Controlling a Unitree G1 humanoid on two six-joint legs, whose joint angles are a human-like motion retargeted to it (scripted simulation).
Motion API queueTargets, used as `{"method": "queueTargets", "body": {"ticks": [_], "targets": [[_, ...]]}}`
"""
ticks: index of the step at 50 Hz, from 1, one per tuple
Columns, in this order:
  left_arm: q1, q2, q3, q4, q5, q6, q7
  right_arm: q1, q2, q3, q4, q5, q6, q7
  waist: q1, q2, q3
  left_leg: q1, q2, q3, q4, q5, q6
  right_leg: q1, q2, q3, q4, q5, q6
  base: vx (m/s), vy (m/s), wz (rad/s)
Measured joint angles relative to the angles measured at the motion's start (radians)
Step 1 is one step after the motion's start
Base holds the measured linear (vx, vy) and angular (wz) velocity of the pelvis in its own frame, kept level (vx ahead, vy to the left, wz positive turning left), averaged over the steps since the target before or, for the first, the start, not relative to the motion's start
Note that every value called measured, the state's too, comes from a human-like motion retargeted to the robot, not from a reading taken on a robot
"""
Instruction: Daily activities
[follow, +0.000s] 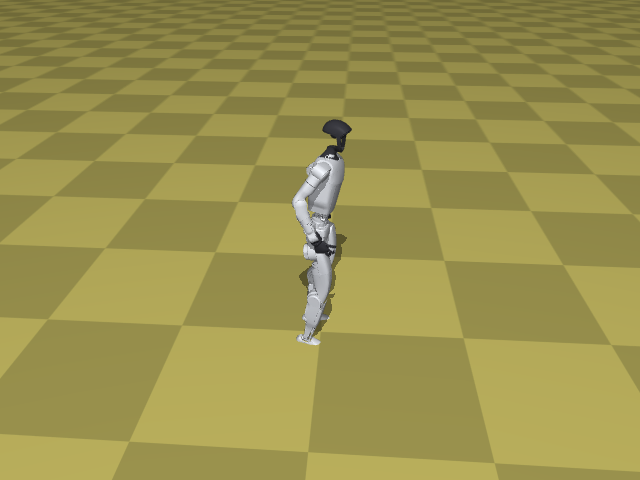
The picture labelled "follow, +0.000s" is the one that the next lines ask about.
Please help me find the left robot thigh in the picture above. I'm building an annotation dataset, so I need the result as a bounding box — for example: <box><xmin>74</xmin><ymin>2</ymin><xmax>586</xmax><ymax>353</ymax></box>
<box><xmin>307</xmin><ymin>222</ymin><xmax>337</xmax><ymax>284</ymax></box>

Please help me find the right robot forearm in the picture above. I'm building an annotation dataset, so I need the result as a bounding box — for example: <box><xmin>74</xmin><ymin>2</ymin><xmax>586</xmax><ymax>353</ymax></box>
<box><xmin>295</xmin><ymin>200</ymin><xmax>319</xmax><ymax>243</ymax></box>

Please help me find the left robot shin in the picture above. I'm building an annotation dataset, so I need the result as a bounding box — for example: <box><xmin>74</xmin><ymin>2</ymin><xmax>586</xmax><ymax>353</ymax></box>
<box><xmin>308</xmin><ymin>267</ymin><xmax>315</xmax><ymax>293</ymax></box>

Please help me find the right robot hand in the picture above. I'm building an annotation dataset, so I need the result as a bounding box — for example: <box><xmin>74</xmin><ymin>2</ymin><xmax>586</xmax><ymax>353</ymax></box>
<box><xmin>308</xmin><ymin>231</ymin><xmax>336</xmax><ymax>257</ymax></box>

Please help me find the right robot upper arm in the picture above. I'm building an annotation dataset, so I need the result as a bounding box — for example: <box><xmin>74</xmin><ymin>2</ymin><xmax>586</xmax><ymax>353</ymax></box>
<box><xmin>292</xmin><ymin>162</ymin><xmax>332</xmax><ymax>209</ymax></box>

